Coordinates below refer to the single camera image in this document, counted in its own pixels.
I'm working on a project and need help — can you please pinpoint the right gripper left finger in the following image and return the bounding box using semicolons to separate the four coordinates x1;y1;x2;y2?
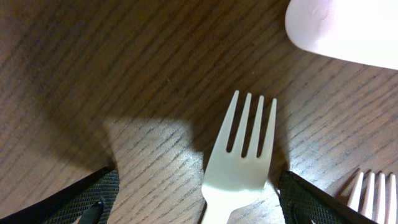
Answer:
1;167;119;224

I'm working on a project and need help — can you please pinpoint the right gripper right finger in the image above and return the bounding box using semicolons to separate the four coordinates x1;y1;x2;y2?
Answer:
279;171;373;224

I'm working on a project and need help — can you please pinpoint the white fork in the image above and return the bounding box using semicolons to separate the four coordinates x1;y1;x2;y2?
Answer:
201;90;277;224
347;171;397;224

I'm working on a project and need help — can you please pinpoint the white spoon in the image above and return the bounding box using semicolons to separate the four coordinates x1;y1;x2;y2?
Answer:
285;0;397;70

